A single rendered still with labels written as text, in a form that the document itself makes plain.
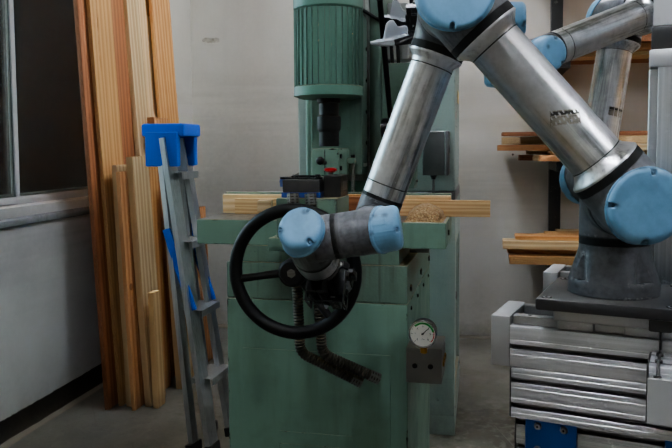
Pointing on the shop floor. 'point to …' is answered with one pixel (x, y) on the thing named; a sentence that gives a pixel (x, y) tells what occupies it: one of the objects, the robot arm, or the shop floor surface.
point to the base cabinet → (404, 403)
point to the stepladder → (174, 203)
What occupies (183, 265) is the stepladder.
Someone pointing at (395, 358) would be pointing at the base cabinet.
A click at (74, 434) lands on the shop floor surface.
